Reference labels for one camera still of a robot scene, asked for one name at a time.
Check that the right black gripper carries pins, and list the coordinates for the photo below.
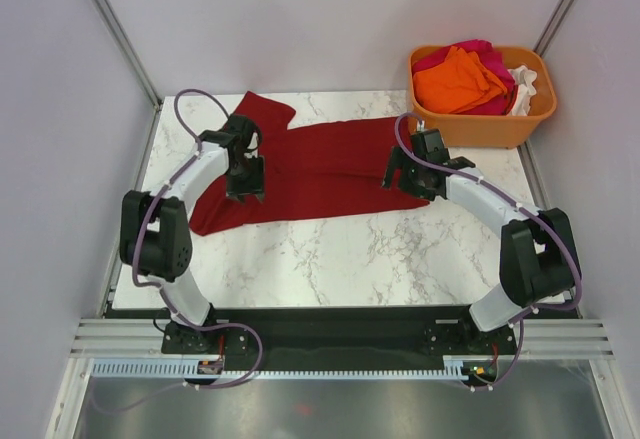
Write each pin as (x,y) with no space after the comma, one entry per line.
(398,159)

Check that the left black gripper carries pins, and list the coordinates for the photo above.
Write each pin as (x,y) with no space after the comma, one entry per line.
(254,186)

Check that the dark red t shirt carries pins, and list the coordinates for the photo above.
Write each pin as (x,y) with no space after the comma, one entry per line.
(313,172)

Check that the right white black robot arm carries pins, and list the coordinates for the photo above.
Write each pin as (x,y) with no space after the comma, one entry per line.
(537,257)

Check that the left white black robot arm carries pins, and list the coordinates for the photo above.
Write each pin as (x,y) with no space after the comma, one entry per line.
(155,237)

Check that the orange plastic basket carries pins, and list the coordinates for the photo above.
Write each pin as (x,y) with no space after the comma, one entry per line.
(495,131)

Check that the orange t shirt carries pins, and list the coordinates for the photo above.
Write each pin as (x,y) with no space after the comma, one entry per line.
(452,86)

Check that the magenta pink t shirt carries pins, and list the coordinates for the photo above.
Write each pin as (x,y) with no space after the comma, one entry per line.
(492,66)

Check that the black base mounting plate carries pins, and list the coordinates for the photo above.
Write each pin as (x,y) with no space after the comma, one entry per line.
(331,336)

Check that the white t shirt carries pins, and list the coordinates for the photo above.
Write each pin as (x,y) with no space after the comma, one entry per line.
(525,90)

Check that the white slotted cable duct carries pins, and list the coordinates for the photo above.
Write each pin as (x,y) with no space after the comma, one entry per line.
(211,367)

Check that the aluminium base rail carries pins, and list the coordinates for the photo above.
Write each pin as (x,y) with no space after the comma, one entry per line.
(437,255)

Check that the left aluminium frame post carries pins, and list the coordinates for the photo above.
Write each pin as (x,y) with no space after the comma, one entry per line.
(126,48)

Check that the aluminium frame post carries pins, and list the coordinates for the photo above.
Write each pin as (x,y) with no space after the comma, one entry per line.
(553,25)
(126,48)

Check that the right aluminium frame post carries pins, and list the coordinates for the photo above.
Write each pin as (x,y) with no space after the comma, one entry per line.
(553,25)

